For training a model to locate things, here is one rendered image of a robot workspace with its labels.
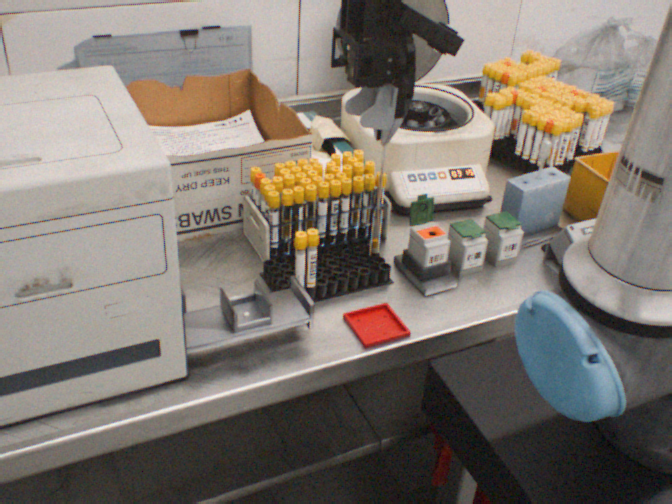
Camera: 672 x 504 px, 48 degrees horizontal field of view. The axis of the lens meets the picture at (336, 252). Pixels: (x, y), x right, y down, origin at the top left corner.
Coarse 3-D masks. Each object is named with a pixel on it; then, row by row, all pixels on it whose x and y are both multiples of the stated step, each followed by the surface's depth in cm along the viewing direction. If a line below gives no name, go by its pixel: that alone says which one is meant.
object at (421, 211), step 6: (420, 198) 107; (426, 198) 108; (432, 198) 108; (414, 204) 107; (420, 204) 107; (426, 204) 108; (432, 204) 109; (414, 210) 107; (420, 210) 108; (426, 210) 109; (432, 210) 109; (414, 216) 108; (420, 216) 108; (426, 216) 109; (432, 216) 109; (414, 222) 108; (420, 222) 109; (426, 222) 109
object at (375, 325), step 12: (348, 312) 102; (360, 312) 103; (372, 312) 103; (384, 312) 104; (348, 324) 101; (360, 324) 101; (372, 324) 101; (384, 324) 102; (396, 324) 102; (360, 336) 98; (372, 336) 99; (384, 336) 99; (396, 336) 99; (408, 336) 100
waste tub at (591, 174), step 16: (576, 160) 124; (592, 160) 126; (608, 160) 128; (576, 176) 125; (592, 176) 122; (608, 176) 130; (576, 192) 126; (592, 192) 122; (576, 208) 127; (592, 208) 123
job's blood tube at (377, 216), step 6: (378, 210) 106; (378, 216) 107; (378, 222) 107; (372, 228) 108; (378, 228) 108; (372, 234) 109; (378, 234) 109; (372, 240) 109; (378, 240) 109; (372, 246) 110; (378, 246) 110; (372, 252) 110
